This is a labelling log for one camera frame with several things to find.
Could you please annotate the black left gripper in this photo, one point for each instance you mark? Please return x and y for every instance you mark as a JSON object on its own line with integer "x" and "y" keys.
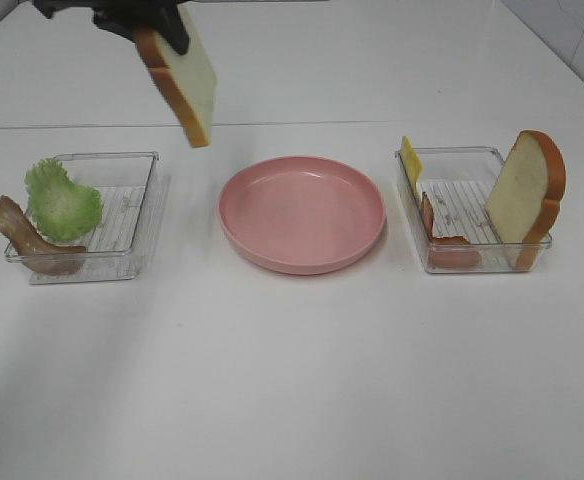
{"x": 122, "y": 16}

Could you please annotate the bread slice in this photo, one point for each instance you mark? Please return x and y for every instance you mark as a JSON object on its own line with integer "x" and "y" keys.
{"x": 186, "y": 82}
{"x": 525, "y": 200}

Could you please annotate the green lettuce leaf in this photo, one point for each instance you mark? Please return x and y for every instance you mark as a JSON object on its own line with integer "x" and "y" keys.
{"x": 63, "y": 210}

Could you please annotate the brown bacon strip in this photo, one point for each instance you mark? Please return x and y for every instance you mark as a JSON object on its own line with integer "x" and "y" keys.
{"x": 44, "y": 257}

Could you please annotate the red bacon strip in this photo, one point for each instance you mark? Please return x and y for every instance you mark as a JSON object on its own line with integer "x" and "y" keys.
{"x": 451, "y": 252}

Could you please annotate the clear left plastic tray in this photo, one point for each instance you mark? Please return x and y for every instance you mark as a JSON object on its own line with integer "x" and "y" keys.
{"x": 133, "y": 196}

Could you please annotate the clear plastic tray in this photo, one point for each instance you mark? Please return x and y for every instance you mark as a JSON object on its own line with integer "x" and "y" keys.
{"x": 446, "y": 211}
{"x": 133, "y": 196}

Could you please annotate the pink round plate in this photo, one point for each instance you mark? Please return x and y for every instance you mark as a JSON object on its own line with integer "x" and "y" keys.
{"x": 301, "y": 215}

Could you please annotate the yellow cheese slice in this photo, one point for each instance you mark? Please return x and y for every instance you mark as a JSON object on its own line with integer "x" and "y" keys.
{"x": 412, "y": 165}

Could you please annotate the clear right plastic tray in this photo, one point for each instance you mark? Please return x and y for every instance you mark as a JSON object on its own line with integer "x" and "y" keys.
{"x": 446, "y": 211}

